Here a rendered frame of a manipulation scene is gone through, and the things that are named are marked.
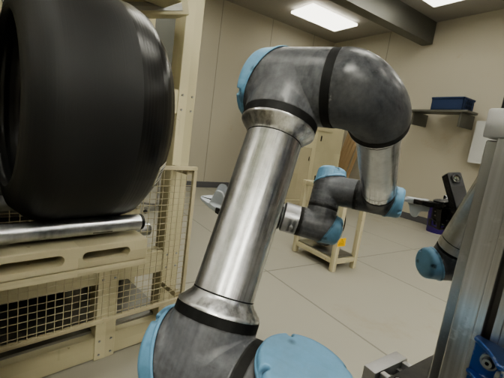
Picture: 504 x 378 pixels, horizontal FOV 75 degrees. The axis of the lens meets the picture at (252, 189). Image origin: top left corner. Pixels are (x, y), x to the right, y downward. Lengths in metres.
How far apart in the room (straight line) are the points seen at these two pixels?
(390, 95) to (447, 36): 6.83
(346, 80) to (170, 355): 0.41
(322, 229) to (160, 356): 0.51
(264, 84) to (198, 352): 0.36
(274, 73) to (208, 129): 6.33
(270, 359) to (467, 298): 0.25
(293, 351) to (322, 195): 0.49
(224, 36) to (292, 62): 6.62
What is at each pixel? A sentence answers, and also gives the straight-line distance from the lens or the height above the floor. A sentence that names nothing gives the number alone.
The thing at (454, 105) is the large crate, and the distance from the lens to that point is 6.27.
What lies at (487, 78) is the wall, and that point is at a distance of 6.78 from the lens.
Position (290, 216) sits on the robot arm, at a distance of 0.81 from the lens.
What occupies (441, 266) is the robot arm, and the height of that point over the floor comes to 0.95.
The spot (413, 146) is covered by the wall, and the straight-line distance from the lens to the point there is 7.08.
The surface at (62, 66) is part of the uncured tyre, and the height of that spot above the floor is 1.26.
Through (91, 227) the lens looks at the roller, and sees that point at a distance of 0.93.
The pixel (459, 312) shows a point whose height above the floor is 1.01.
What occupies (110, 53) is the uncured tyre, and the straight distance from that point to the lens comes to 0.78.
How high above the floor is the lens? 1.18
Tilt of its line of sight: 9 degrees down
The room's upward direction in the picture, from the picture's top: 8 degrees clockwise
